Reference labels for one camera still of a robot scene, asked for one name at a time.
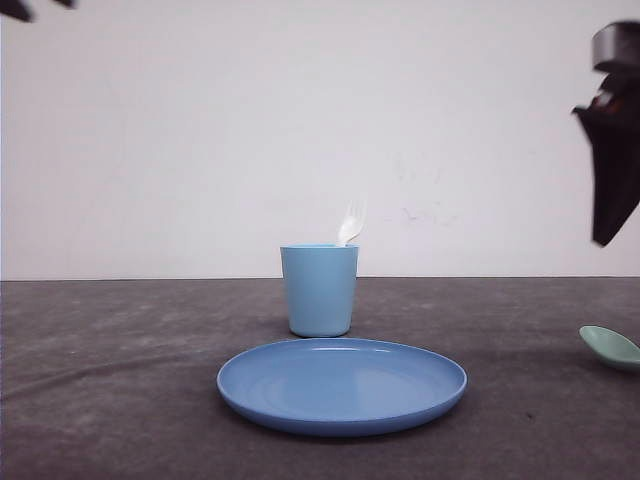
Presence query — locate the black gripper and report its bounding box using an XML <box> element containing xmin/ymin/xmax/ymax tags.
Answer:
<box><xmin>572</xmin><ymin>60</ymin><xmax>639</xmax><ymax>246</ymax></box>

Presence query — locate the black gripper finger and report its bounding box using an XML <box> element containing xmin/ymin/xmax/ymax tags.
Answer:
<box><xmin>0</xmin><ymin>0</ymin><xmax>34</xmax><ymax>23</ymax></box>
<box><xmin>53</xmin><ymin>0</ymin><xmax>77</xmax><ymax>8</ymax></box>

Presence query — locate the mint green plastic spoon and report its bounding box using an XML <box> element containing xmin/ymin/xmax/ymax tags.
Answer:
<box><xmin>579</xmin><ymin>325</ymin><xmax>639</xmax><ymax>373</ymax></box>

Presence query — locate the white plastic fork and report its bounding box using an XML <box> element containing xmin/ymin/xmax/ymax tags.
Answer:
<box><xmin>336</xmin><ymin>199</ymin><xmax>367</xmax><ymax>247</ymax></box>

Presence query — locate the light blue plastic cup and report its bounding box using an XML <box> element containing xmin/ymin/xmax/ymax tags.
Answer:
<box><xmin>280</xmin><ymin>244</ymin><xmax>359</xmax><ymax>338</ymax></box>

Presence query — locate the blue plastic plate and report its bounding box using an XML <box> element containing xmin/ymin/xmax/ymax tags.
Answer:
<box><xmin>216</xmin><ymin>338</ymin><xmax>468</xmax><ymax>437</ymax></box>

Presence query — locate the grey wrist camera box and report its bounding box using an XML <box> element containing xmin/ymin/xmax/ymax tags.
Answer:
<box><xmin>591</xmin><ymin>20</ymin><xmax>639</xmax><ymax>73</ymax></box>

